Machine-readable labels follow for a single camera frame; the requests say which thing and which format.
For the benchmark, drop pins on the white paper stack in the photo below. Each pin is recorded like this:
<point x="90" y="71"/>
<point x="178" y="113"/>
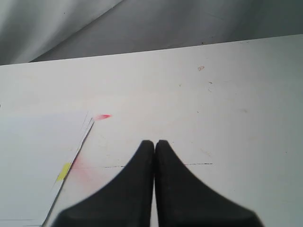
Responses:
<point x="33" y="150"/>

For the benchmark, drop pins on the yellow sticky tab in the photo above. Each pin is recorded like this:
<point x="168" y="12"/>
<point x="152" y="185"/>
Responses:
<point x="61" y="176"/>

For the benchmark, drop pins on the white backdrop cloth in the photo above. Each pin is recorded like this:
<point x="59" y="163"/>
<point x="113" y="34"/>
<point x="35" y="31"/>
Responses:
<point x="44" y="30"/>

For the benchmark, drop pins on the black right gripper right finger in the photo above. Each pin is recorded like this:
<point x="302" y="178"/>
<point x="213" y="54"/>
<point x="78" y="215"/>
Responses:
<point x="185" y="201"/>

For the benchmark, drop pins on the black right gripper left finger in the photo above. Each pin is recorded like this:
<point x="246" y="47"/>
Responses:
<point x="126" y="201"/>

